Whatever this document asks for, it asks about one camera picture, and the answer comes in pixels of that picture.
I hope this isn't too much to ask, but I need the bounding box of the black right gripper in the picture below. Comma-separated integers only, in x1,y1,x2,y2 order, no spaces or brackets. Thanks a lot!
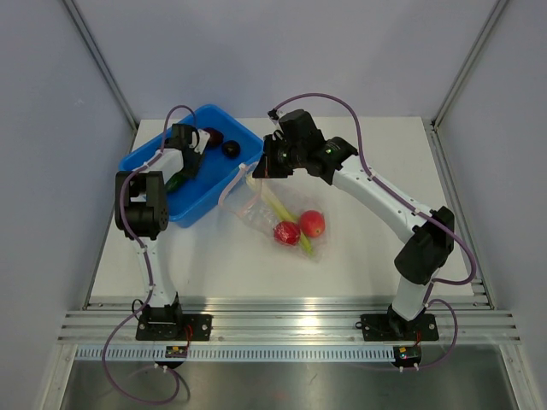
254,135,306,179

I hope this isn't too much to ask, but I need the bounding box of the green cucumber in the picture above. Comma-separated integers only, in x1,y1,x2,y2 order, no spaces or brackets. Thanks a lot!
165,175,186,193

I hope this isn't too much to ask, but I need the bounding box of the dark red onion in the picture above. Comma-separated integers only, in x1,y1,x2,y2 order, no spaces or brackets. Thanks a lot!
203,127,224,149

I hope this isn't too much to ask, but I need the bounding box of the dark purple plum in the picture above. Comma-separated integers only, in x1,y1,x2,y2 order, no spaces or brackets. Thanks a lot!
221,140,241,159

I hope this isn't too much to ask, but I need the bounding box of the white green leek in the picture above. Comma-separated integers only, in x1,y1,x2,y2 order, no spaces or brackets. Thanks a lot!
245,176,315,256

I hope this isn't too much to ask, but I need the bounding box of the clear pink-dotted zip bag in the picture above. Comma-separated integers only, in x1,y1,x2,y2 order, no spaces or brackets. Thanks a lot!
218,161,328,261

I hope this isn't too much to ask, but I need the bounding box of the red apple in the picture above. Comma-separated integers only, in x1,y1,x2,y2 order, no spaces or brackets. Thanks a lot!
298,210,326,237

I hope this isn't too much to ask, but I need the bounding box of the red pomegranate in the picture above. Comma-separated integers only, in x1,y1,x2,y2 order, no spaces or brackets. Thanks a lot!
273,221,300,246

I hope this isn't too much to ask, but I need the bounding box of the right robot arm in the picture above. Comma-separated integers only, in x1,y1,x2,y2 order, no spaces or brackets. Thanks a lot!
253,109,455,340

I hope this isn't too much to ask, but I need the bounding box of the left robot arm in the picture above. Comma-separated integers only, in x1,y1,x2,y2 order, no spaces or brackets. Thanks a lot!
115,124,211,341

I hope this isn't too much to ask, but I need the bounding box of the blue plastic bin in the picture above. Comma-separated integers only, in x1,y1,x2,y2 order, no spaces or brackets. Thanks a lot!
119,103,262,230

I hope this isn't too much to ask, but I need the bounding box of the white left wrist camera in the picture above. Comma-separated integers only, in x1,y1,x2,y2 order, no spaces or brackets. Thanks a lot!
188,129,210,154

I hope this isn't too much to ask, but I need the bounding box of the right aluminium frame post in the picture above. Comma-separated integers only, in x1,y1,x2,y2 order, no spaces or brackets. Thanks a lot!
432,0,511,132

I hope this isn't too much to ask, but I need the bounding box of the aluminium frame post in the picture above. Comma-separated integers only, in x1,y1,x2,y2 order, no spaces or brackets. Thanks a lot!
60,0,139,133
432,0,511,132

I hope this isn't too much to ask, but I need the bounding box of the right side aluminium rail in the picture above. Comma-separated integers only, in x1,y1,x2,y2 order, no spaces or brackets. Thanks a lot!
423,120,497,310

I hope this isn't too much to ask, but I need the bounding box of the left aluminium frame post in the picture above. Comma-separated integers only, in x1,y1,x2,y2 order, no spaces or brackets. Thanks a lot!
60,0,139,133

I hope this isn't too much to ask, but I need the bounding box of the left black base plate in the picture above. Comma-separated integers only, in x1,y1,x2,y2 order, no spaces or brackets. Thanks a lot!
135,313,213,342

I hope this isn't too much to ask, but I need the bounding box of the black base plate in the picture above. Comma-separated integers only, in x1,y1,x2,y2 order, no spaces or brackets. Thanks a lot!
135,313,213,342
356,313,439,342

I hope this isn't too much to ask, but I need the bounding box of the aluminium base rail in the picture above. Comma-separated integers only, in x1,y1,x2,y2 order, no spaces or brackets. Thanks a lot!
57,296,521,345

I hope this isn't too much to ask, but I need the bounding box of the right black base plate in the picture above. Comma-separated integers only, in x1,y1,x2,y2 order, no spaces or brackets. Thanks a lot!
356,313,439,342

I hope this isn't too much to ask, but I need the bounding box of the white slotted cable duct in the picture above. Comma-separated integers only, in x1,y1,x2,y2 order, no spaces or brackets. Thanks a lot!
75,344,395,363

